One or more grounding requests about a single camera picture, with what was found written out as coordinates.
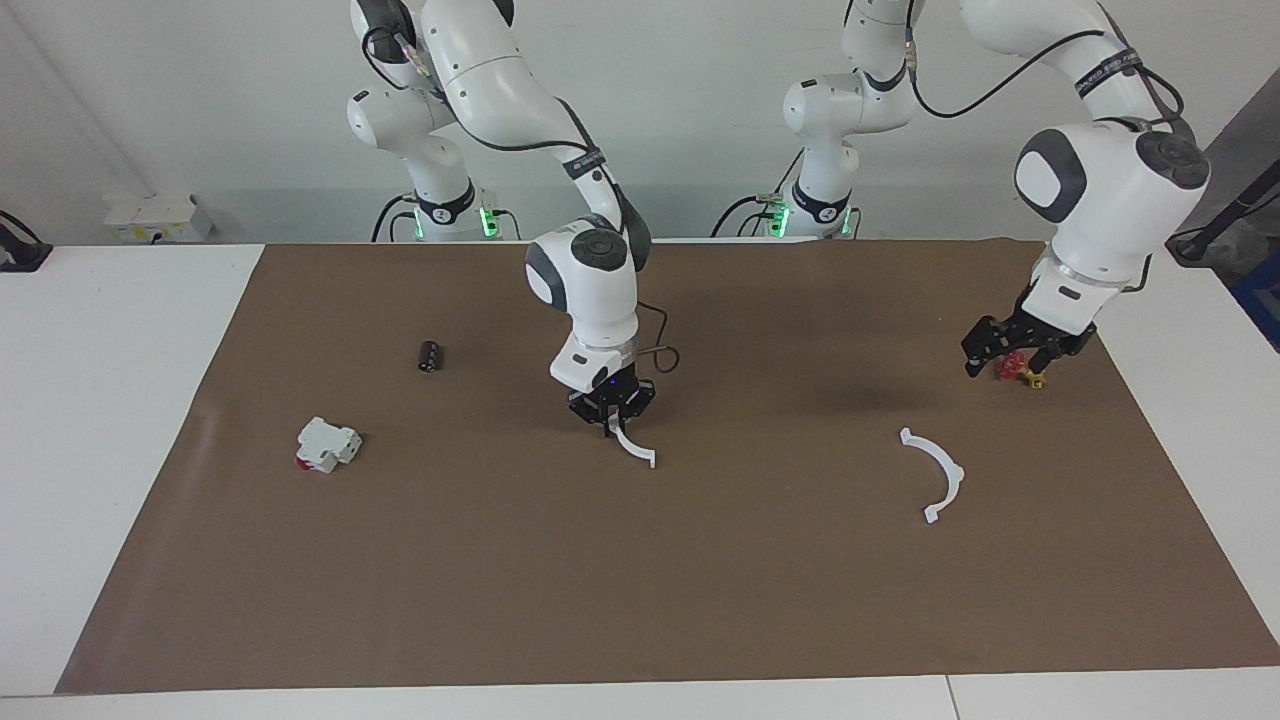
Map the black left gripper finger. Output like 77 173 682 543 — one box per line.
961 316 1022 379
1022 334 1097 387

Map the white half ring pipe clamp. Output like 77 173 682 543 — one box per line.
610 425 659 470
899 427 967 525

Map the red yellow valve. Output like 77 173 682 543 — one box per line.
995 350 1048 391

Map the brown table mat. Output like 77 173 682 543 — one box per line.
55 239 1280 695

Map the blue box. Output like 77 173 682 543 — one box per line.
1232 250 1280 354

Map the black stand pole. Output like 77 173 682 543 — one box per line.
1165 155 1280 267

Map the white circuit breaker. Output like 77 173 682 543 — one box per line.
295 416 363 475

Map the white power strip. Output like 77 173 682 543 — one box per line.
103 193 214 244

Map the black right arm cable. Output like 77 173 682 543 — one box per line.
362 22 682 377

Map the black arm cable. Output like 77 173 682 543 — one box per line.
905 0 1197 133
362 22 682 377

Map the black base cable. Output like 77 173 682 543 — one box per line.
711 150 807 239
371 194 417 243

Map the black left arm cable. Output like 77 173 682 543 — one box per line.
905 0 1197 133

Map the black clamp mount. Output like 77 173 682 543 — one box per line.
0 209 54 274

